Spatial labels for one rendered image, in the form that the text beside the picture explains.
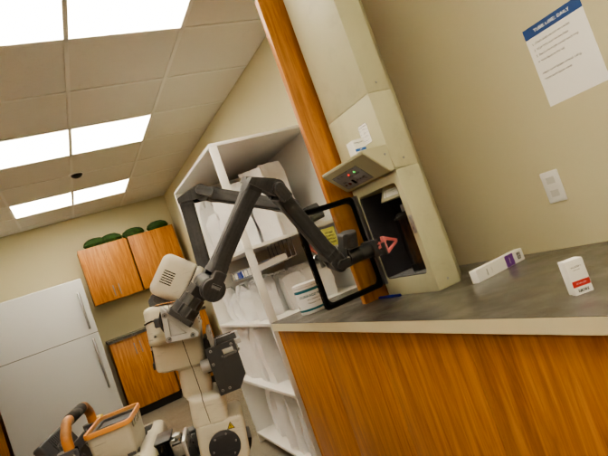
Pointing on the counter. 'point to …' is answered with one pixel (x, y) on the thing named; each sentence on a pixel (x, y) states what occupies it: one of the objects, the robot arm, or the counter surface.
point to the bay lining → (395, 261)
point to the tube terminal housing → (393, 127)
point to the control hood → (375, 163)
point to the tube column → (338, 52)
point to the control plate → (352, 177)
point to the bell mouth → (389, 194)
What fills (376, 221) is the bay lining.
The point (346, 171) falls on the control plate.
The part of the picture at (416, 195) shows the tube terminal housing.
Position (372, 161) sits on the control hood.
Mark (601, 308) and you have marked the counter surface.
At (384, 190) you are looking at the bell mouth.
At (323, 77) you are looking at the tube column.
